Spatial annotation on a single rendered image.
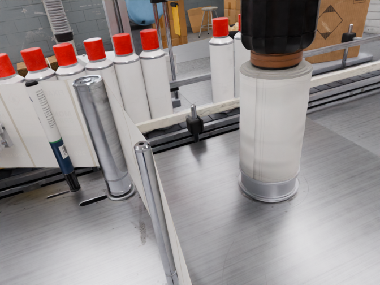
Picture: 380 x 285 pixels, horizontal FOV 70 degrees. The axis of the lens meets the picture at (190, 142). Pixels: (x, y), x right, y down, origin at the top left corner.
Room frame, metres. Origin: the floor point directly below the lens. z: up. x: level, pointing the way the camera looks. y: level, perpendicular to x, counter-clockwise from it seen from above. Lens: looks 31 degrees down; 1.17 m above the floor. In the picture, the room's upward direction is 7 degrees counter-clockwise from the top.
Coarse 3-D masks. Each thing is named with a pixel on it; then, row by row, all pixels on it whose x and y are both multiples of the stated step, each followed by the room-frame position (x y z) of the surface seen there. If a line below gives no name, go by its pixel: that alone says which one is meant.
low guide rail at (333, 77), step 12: (336, 72) 0.67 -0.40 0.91; (348, 72) 0.68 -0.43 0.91; (360, 72) 0.69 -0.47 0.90; (312, 84) 0.64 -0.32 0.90; (204, 108) 0.55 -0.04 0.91; (216, 108) 0.56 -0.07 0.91; (228, 108) 0.57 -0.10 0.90; (156, 120) 0.51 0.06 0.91; (168, 120) 0.52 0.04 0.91; (180, 120) 0.53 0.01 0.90
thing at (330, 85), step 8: (368, 72) 0.74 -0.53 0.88; (376, 72) 0.73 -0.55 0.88; (344, 80) 0.70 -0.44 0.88; (352, 80) 0.69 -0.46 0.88; (360, 80) 0.69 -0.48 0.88; (312, 88) 0.67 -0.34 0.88; (320, 88) 0.66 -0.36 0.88; (328, 88) 0.66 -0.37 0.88; (232, 112) 0.58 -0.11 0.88; (208, 120) 0.55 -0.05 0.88; (176, 128) 0.53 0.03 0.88; (184, 128) 0.53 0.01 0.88; (144, 136) 0.52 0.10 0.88; (152, 136) 0.51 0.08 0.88; (16, 168) 0.45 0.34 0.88; (24, 168) 0.44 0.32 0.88; (32, 168) 0.44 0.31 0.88; (40, 168) 0.44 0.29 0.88; (0, 176) 0.43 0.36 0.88; (8, 176) 0.42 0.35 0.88
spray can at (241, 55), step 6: (234, 36) 0.64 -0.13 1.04; (234, 42) 0.63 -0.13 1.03; (240, 42) 0.61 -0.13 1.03; (234, 48) 0.64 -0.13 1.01; (240, 48) 0.61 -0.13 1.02; (240, 54) 0.61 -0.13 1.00; (246, 54) 0.61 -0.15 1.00; (240, 60) 0.61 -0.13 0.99; (246, 60) 0.61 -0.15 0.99; (240, 66) 0.61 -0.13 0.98
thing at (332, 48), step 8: (360, 40) 0.78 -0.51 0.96; (368, 40) 0.79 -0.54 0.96; (376, 40) 0.80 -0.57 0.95; (320, 48) 0.75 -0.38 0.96; (328, 48) 0.74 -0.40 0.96; (336, 48) 0.75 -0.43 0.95; (344, 48) 0.76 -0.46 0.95; (304, 56) 0.72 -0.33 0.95; (176, 80) 0.62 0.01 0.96; (184, 80) 0.61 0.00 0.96; (192, 80) 0.62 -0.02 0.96; (200, 80) 0.63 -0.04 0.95
